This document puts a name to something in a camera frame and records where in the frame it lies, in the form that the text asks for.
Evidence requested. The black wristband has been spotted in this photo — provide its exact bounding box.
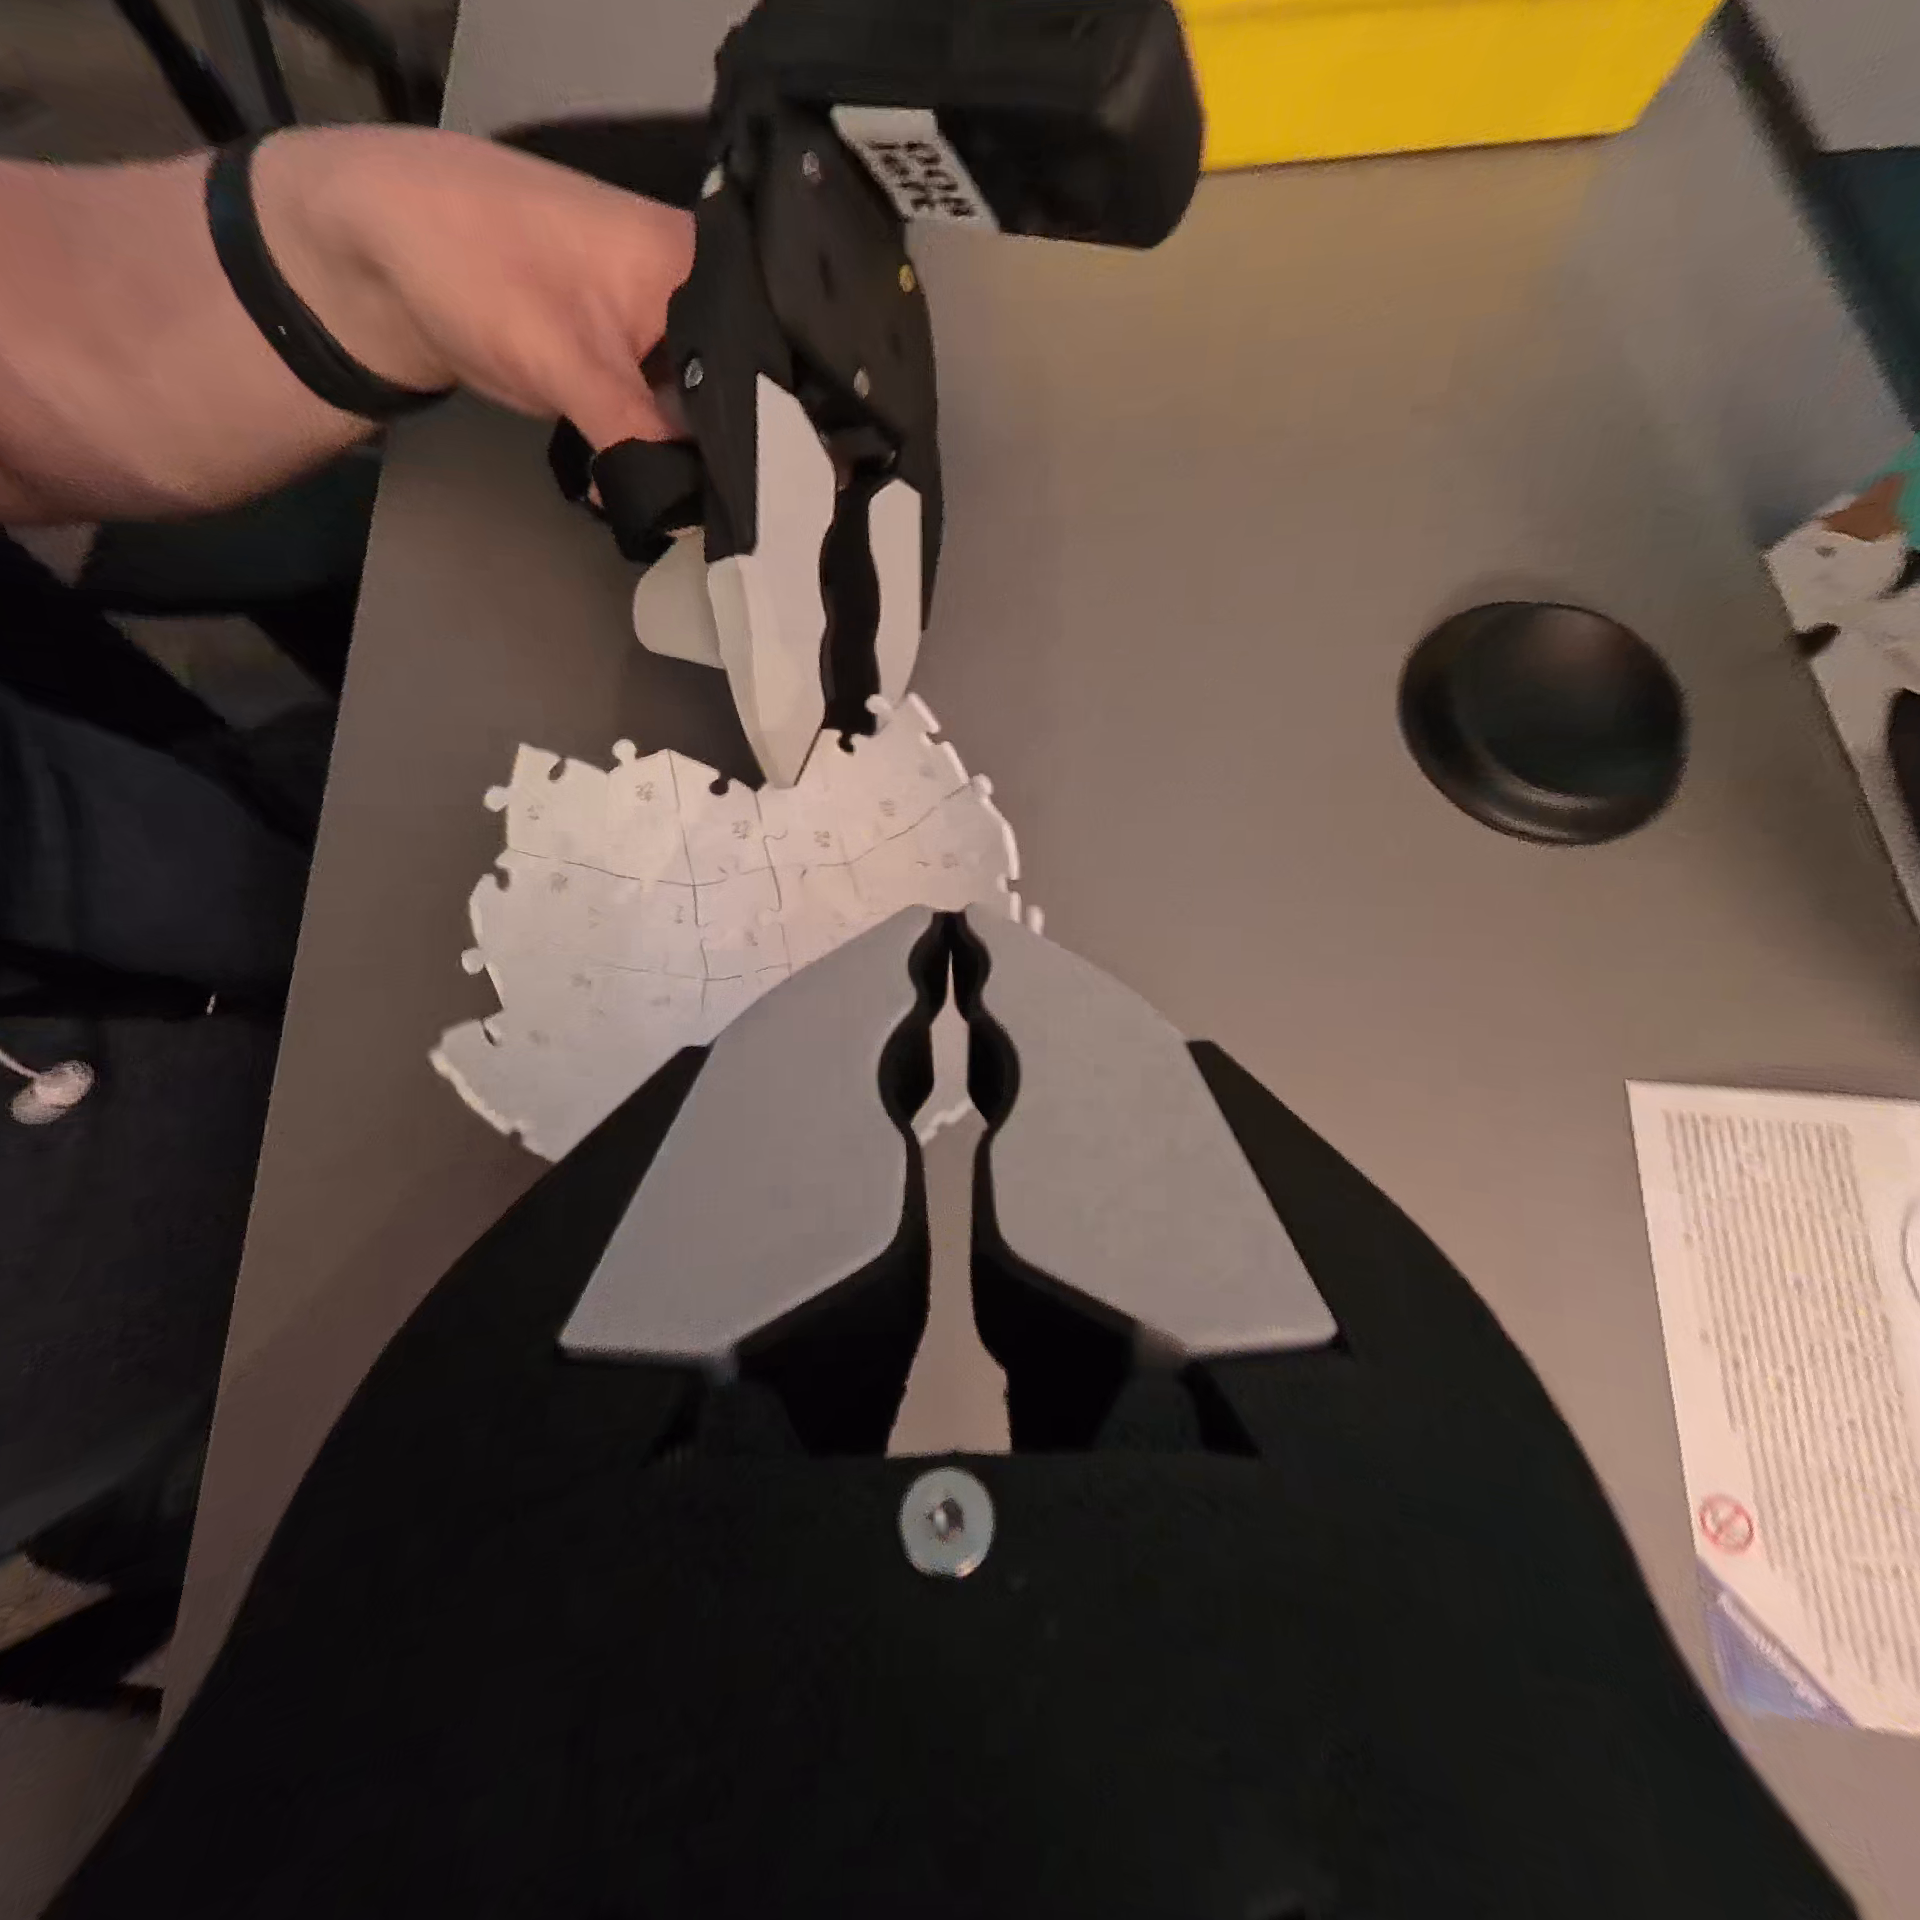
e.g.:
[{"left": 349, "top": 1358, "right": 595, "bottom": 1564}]
[{"left": 207, "top": 128, "right": 458, "bottom": 423}]

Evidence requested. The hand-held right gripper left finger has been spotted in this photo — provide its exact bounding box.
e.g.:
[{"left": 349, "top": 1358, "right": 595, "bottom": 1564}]
[{"left": 561, "top": 909, "right": 941, "bottom": 1374}]

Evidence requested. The person's left forearm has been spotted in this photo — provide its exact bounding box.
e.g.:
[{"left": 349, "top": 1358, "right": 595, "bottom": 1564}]
[{"left": 0, "top": 134, "right": 394, "bottom": 528}]

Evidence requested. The colourful puzzle box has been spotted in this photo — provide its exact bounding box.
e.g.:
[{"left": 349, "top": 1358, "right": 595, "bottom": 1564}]
[{"left": 1764, "top": 449, "right": 1920, "bottom": 917}]

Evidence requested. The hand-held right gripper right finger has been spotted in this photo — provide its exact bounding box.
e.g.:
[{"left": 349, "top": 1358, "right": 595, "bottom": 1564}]
[{"left": 961, "top": 908, "right": 1345, "bottom": 1374}]

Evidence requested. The person's left hand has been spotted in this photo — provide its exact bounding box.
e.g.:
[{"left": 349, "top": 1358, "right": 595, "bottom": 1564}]
[{"left": 332, "top": 128, "right": 707, "bottom": 452}]

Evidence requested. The white drawstring cord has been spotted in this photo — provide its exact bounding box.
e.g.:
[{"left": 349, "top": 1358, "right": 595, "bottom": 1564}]
[{"left": 0, "top": 1034, "right": 98, "bottom": 1126}]

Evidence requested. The yellow storage bin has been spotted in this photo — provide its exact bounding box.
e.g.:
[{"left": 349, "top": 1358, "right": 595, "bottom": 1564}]
[{"left": 1170, "top": 0, "right": 1730, "bottom": 173}]

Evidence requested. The black round ball stand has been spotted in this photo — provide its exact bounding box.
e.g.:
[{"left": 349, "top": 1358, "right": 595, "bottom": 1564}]
[{"left": 1397, "top": 594, "right": 1691, "bottom": 845}]

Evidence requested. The grey chair base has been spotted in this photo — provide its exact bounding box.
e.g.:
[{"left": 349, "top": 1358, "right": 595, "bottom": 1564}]
[{"left": 115, "top": 0, "right": 458, "bottom": 145}]

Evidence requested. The assembled white puzzle section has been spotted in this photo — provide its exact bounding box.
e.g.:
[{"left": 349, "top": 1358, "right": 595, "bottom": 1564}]
[{"left": 429, "top": 689, "right": 1043, "bottom": 1164}]

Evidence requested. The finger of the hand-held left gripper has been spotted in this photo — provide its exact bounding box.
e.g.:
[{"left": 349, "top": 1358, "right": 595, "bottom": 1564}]
[
  {"left": 705, "top": 374, "right": 849, "bottom": 789},
  {"left": 856, "top": 476, "right": 932, "bottom": 721}
]

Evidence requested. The white instruction leaflet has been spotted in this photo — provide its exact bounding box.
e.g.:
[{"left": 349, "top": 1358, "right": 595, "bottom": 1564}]
[{"left": 1628, "top": 1081, "right": 1920, "bottom": 1736}]

